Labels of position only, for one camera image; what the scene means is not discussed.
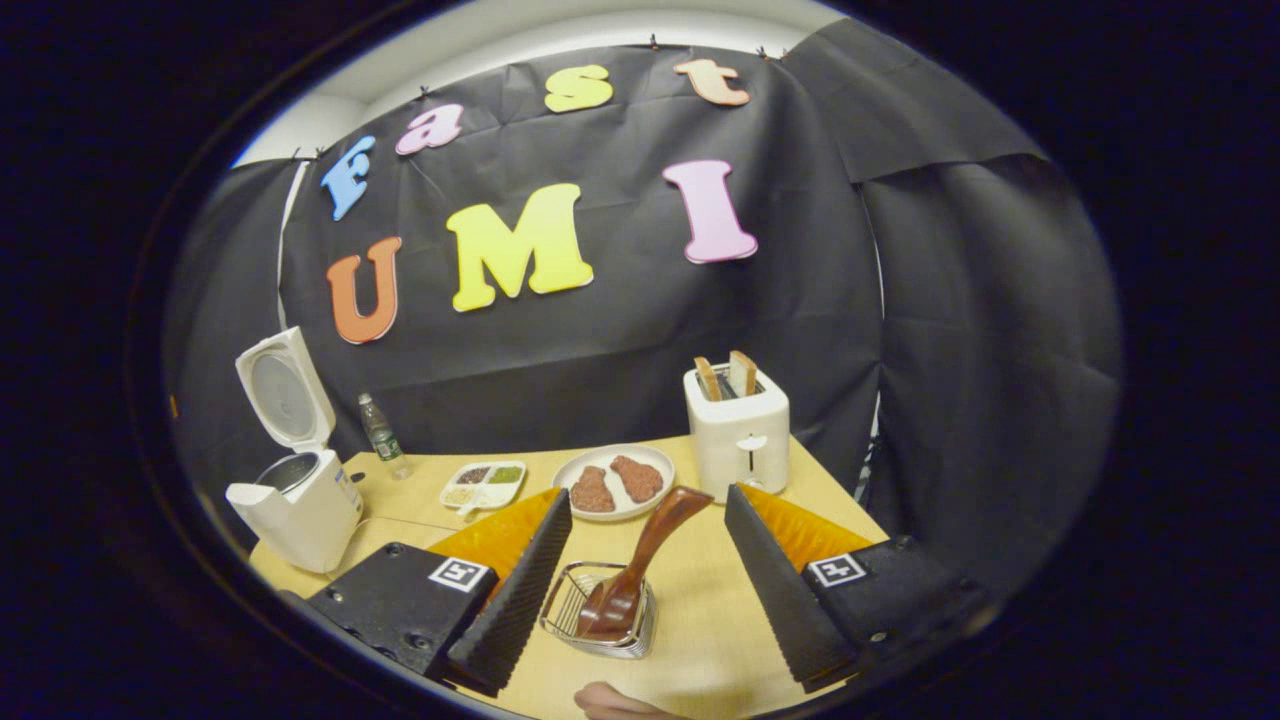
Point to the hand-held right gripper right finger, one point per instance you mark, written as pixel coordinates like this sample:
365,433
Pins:
785,595

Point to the clear plastic water bottle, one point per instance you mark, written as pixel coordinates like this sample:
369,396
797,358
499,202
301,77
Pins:
385,440

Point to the black backdrop cloth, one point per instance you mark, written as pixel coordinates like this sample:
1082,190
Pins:
600,350

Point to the white rice cooker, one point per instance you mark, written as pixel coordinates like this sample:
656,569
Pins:
300,520

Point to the toast slice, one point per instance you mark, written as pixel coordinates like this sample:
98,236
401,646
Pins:
708,380
743,373

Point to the white divided rice dish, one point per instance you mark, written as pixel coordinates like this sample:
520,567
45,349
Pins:
483,485

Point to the white toaster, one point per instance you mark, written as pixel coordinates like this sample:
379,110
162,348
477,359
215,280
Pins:
735,435

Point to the brown meat piece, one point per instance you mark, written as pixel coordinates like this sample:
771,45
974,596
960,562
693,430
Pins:
637,478
592,490

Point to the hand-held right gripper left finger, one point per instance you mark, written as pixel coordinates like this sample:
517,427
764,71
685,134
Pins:
515,595

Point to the white round plate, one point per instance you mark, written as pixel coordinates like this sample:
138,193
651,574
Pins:
585,457

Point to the brown wooden spoon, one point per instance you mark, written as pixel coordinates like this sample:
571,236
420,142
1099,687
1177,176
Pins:
650,545

